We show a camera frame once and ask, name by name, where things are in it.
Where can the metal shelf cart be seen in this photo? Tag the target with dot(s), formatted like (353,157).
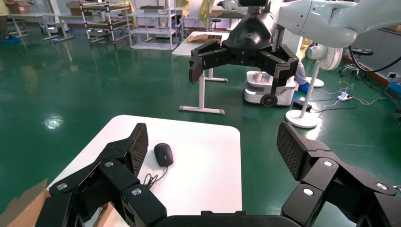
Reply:
(106,25)

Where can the flat brown cardboard piece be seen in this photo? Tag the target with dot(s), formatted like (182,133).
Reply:
(200,38)

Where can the brown cardboard storage box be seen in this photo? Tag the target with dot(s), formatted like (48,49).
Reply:
(25,210)

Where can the white power strip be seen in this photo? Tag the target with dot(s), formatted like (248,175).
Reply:
(344,97)

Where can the brown cardboard carton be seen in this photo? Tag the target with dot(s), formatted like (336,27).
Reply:
(18,7)
(75,11)

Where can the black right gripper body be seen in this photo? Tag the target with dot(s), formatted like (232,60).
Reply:
(250,34)

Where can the white round stand base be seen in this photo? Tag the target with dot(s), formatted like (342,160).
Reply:
(314,82)

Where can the white shelf rack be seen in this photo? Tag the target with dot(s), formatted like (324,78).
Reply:
(153,31)

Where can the white table with metal legs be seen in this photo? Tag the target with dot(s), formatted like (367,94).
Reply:
(202,91)

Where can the person in yellow coat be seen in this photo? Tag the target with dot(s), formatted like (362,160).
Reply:
(300,75)
(4,18)

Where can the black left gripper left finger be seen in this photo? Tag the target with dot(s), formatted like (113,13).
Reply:
(119,175)

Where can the long white workbench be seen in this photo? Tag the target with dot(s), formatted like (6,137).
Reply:
(31,15)

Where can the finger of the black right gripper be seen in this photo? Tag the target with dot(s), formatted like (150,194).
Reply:
(210,58)
(282,62)

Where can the white standing fan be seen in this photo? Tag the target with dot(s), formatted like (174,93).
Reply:
(300,119)

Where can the black round stool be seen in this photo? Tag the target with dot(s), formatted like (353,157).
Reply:
(361,51)

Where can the yellow hanging coat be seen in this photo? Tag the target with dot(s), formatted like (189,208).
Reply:
(206,11)

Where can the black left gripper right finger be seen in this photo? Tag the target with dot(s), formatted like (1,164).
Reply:
(325,175)

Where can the black flat floor device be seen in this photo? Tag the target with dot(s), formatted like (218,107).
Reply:
(302,105)

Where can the black computer mouse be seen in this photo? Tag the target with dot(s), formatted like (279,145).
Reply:
(163,155)

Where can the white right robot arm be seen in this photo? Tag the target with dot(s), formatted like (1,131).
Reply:
(329,22)

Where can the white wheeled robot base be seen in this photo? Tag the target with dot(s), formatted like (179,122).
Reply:
(54,28)
(257,94)

